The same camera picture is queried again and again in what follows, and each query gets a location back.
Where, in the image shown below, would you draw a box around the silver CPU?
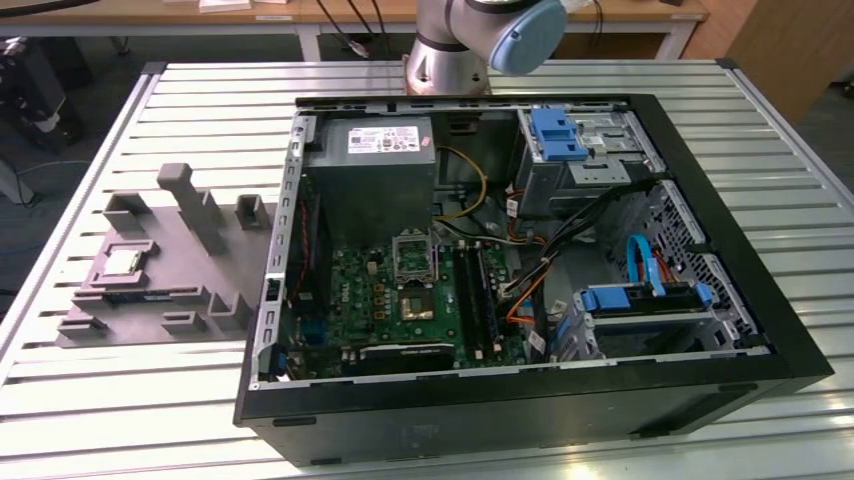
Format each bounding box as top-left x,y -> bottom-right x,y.
108,248 -> 141,273

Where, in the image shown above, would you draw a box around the CPU socket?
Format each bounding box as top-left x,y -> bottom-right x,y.
397,291 -> 440,322

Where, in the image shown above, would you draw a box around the grey power supply unit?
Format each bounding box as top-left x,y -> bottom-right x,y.
304,117 -> 439,241

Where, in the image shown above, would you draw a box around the black RAM slot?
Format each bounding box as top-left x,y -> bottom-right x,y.
469,240 -> 507,353
451,240 -> 483,359

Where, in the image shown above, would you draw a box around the green motherboard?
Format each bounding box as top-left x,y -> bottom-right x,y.
285,234 -> 535,379

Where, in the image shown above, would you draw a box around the black graphics card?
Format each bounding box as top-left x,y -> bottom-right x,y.
356,342 -> 456,377

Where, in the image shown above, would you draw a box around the silver disk bay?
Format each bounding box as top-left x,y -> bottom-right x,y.
569,279 -> 768,362
516,105 -> 668,220

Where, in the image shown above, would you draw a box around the hard disk in blue carrier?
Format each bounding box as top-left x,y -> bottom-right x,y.
579,282 -> 716,317

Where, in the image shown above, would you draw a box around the grey parts rack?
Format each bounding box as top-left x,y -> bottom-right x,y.
53,162 -> 279,350

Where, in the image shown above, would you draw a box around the black desktop PC case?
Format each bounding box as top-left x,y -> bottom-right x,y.
231,92 -> 836,469

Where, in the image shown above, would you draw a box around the RAM stick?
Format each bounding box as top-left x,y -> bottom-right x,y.
104,288 -> 175,304

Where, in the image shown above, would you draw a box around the black floor equipment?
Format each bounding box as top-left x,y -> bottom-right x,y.
0,35 -> 93,154

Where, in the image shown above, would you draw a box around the brown wooden cabinet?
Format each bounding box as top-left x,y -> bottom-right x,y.
723,0 -> 854,127

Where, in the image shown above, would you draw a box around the yellow wire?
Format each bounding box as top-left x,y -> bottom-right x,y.
431,144 -> 489,221

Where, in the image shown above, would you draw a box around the orange wire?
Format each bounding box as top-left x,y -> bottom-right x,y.
504,294 -> 536,329

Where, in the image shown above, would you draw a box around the black wire bundle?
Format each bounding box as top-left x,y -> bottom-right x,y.
500,180 -> 655,299

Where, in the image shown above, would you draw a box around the blue disk bay bracket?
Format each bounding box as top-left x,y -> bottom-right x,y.
531,107 -> 588,162

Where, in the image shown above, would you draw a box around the blue flat wire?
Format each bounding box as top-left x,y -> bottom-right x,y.
624,233 -> 668,300

